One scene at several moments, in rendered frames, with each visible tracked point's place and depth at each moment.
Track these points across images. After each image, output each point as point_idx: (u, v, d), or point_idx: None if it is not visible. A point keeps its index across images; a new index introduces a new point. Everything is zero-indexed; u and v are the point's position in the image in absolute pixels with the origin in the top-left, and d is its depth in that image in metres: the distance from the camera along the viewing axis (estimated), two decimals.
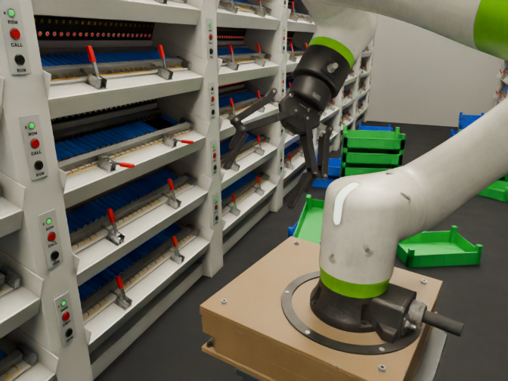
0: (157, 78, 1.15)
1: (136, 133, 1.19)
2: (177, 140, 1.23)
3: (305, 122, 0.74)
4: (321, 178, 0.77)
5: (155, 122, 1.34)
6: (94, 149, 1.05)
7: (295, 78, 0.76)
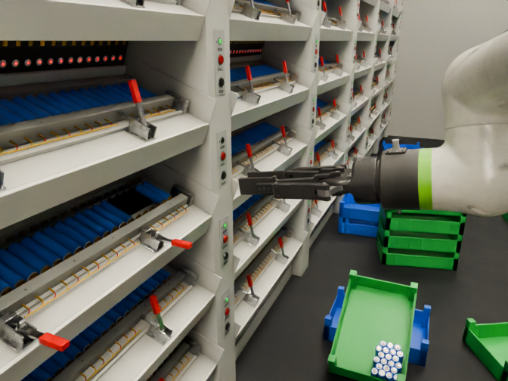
0: (127, 140, 0.64)
1: (91, 233, 0.68)
2: (164, 239, 0.72)
3: (332, 171, 0.67)
4: (273, 186, 0.68)
5: (131, 197, 0.83)
6: None
7: None
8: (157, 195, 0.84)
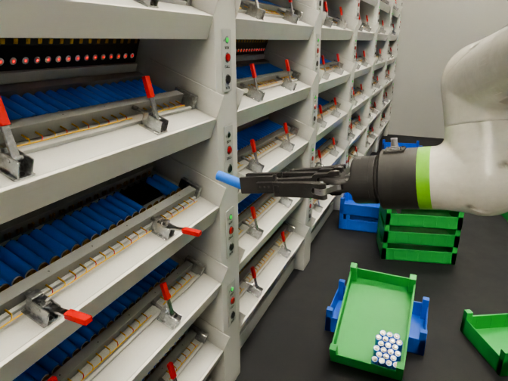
0: (141, 133, 0.68)
1: (106, 221, 0.72)
2: (175, 227, 0.76)
3: (332, 170, 0.67)
4: (273, 184, 0.69)
5: (141, 190, 0.87)
6: (23, 274, 0.57)
7: None
8: (167, 187, 0.88)
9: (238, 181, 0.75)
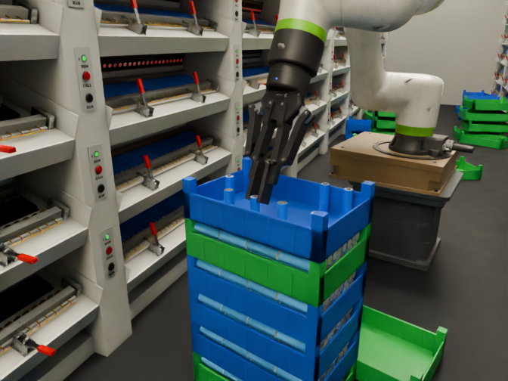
0: None
1: (258, 72, 1.84)
2: None
3: None
4: None
5: None
6: (243, 77, 1.69)
7: (308, 77, 0.72)
8: None
9: (269, 69, 1.97)
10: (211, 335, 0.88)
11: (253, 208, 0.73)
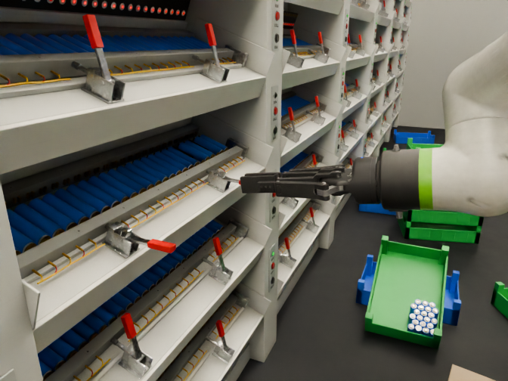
0: (204, 80, 0.68)
1: (166, 171, 0.72)
2: (231, 179, 0.76)
3: None
4: None
5: None
6: (98, 209, 0.58)
7: (373, 189, 0.63)
8: (215, 146, 0.88)
9: (204, 150, 0.85)
10: None
11: (196, 159, 0.84)
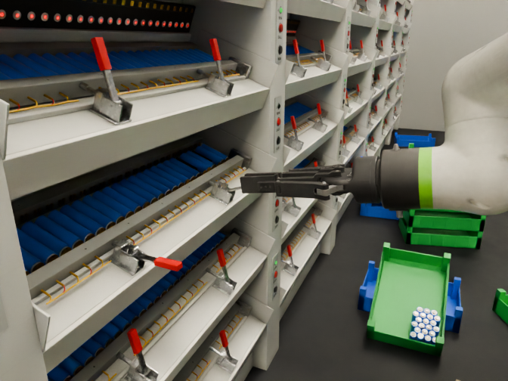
0: (209, 95, 0.69)
1: (169, 183, 0.73)
2: (234, 188, 0.76)
3: None
4: None
5: None
6: (103, 225, 0.58)
7: (373, 188, 0.63)
8: (216, 156, 0.89)
9: (205, 161, 0.85)
10: None
11: (197, 170, 0.84)
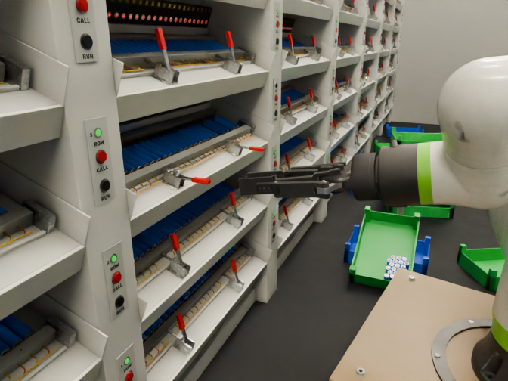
0: (225, 72, 0.95)
1: (196, 139, 0.98)
2: (243, 147, 1.02)
3: None
4: None
5: None
6: (155, 160, 0.84)
7: (372, 185, 0.62)
8: (230, 124, 1.15)
9: (221, 127, 1.11)
10: None
11: (216, 134, 1.10)
